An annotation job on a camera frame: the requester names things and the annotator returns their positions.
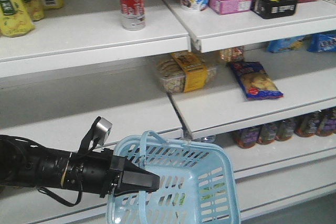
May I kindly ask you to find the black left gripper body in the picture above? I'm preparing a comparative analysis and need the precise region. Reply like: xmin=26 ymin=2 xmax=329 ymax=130
xmin=79 ymin=148 xmax=124 ymax=198

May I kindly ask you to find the clear cookie box yellow label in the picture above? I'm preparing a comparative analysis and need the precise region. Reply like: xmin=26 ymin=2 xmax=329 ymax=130
xmin=154 ymin=51 xmax=217 ymax=93

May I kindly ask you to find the white shelf board top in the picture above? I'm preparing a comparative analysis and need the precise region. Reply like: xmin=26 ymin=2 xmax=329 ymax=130
xmin=1 ymin=0 xmax=190 ymax=77

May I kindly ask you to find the light blue plastic basket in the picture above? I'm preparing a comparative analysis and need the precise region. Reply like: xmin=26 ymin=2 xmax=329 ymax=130
xmin=106 ymin=131 xmax=241 ymax=223

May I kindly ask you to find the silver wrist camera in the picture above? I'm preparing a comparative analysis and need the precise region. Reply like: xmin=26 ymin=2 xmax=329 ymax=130
xmin=93 ymin=117 xmax=112 ymax=146

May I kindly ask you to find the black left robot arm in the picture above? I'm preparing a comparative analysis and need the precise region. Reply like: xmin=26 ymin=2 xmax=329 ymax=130
xmin=1 ymin=135 xmax=160 ymax=207

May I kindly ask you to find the pink snack box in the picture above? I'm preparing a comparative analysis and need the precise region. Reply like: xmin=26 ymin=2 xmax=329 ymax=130
xmin=208 ymin=0 xmax=253 ymax=15

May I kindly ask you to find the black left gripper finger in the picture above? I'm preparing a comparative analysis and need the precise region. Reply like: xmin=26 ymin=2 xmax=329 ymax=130
xmin=114 ymin=156 xmax=160 ymax=196

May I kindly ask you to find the blue cookie snack bag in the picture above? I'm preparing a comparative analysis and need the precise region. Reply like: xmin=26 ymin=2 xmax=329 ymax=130
xmin=228 ymin=61 xmax=284 ymax=100

